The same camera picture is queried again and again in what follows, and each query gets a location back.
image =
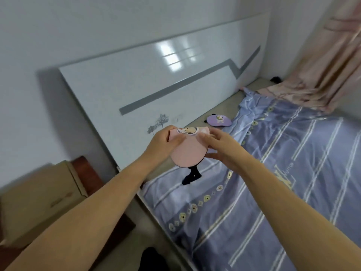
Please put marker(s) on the person's right thumb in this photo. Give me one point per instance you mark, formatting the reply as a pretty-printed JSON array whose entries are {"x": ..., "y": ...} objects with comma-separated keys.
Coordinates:
[{"x": 202, "y": 137}]

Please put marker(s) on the purple eye mask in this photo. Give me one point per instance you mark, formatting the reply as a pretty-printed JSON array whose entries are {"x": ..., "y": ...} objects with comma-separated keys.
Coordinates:
[{"x": 218, "y": 120}]

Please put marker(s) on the person's right hand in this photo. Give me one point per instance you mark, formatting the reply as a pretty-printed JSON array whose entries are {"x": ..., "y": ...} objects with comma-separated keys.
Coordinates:
[{"x": 225, "y": 152}]

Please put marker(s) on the blue striped bed sheet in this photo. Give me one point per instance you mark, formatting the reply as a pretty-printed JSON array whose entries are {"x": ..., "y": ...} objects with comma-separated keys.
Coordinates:
[{"x": 276, "y": 180}]

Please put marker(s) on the person's right forearm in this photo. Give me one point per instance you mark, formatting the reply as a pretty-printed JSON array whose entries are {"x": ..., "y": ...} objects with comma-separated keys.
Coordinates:
[{"x": 290, "y": 211}]

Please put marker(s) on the brown cardboard box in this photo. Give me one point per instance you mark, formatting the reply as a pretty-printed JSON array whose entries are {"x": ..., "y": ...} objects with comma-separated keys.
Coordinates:
[{"x": 36, "y": 200}]

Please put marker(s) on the beige mattress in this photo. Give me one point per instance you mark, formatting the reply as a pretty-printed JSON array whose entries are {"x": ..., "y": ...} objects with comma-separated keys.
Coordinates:
[{"x": 222, "y": 110}]

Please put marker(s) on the pink curtain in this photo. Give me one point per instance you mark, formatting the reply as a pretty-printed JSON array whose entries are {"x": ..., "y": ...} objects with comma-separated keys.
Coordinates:
[{"x": 318, "y": 73}]

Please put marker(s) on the person's left hand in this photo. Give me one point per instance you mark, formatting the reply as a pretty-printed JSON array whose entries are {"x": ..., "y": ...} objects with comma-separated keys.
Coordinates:
[{"x": 159, "y": 145}]

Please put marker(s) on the small black object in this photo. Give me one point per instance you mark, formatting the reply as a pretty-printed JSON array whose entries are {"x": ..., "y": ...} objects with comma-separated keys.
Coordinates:
[{"x": 275, "y": 79}]

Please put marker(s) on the person's left thumb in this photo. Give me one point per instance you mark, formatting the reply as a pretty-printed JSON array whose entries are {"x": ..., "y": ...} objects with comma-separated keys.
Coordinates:
[{"x": 178, "y": 139}]

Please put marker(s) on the white glossy headboard grey stripe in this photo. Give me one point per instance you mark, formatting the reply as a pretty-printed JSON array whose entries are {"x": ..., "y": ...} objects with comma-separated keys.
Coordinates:
[{"x": 158, "y": 90}]

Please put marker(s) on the person's left forearm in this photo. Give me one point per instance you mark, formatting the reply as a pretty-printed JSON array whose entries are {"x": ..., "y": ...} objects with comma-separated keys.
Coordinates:
[{"x": 84, "y": 214}]

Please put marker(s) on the red-brown wooden nightstand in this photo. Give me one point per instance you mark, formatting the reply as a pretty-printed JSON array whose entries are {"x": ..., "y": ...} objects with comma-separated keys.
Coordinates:
[{"x": 93, "y": 183}]

